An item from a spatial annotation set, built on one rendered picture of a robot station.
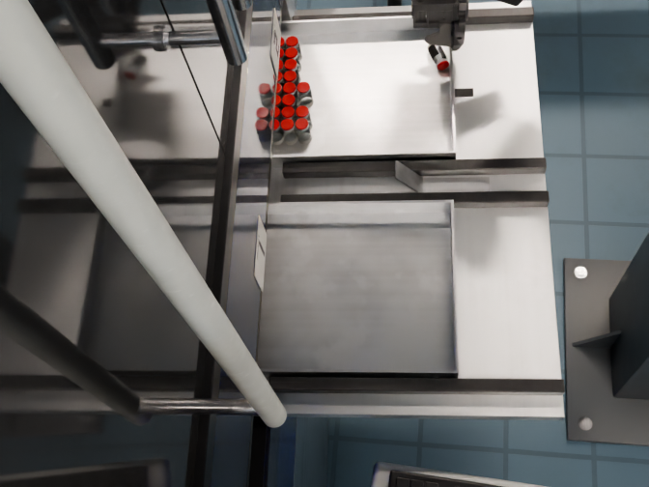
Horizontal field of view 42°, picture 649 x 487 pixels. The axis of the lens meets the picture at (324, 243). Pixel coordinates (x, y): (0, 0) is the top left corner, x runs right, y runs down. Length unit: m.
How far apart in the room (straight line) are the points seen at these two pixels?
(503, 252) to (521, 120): 0.23
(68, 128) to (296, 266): 0.92
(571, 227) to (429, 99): 0.98
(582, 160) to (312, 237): 1.24
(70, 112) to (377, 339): 0.90
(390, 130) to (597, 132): 1.16
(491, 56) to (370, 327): 0.50
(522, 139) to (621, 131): 1.11
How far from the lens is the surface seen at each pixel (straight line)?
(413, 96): 1.38
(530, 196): 1.28
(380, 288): 1.23
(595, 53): 2.57
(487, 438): 2.07
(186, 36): 0.74
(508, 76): 1.41
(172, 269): 0.48
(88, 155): 0.37
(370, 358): 1.19
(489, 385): 1.17
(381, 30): 1.45
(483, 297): 1.23
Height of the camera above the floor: 2.02
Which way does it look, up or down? 65 degrees down
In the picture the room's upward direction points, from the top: 14 degrees counter-clockwise
